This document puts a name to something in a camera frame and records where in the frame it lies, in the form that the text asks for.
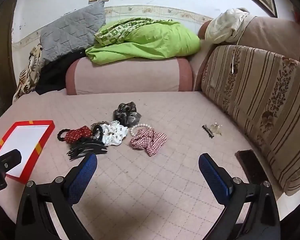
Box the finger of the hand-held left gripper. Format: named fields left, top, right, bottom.
left=0, top=149, right=22, bottom=175

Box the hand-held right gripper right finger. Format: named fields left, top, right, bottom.
left=199, top=153, right=282, bottom=240

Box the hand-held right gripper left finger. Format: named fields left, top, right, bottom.
left=15, top=152, right=98, bottom=240

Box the red box with white inside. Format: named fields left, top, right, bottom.
left=0, top=120, right=55, bottom=184

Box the black hair claw clip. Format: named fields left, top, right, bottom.
left=67, top=140, right=108, bottom=161

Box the red polka dot scrunchie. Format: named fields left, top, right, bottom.
left=64, top=125, right=93, bottom=144

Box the small black scrunchie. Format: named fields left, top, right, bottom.
left=92, top=125, right=104, bottom=141

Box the black wavy hair tie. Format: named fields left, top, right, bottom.
left=57, top=129, right=71, bottom=143

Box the white dotted scrunchie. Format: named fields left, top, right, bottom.
left=100, top=122, right=129, bottom=147

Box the red plaid scrunchie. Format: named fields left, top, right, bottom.
left=129, top=128, right=168, bottom=157

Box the white pearl bracelet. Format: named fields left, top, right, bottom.
left=129, top=123, right=151, bottom=137

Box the dark brown flat case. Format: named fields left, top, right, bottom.
left=235, top=149, right=268, bottom=183

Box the black flat hair clip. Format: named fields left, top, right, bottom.
left=202, top=124, right=214, bottom=139

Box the clear hair claw clip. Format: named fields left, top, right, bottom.
left=211, top=122, right=223, bottom=136

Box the grey patterned scrunchie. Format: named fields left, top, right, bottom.
left=113, top=102, right=142, bottom=128

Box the leaf print blanket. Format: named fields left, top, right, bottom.
left=12, top=43, right=44, bottom=103

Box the striped floral sofa cushion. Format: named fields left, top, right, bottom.
left=200, top=45, right=300, bottom=197

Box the black cloth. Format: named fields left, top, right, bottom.
left=35, top=49, right=87, bottom=96

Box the pink bolster cushion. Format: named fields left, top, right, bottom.
left=66, top=57, right=193, bottom=96

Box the grey quilted pillow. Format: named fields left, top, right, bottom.
left=39, top=0, right=107, bottom=62

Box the green blanket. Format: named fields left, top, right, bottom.
left=85, top=17, right=201, bottom=64

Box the white crumpled cloth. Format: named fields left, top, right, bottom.
left=204, top=8, right=256, bottom=44

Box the beige sofa backrest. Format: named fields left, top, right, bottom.
left=197, top=15, right=300, bottom=68

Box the white cable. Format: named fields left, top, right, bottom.
left=231, top=15, right=251, bottom=74

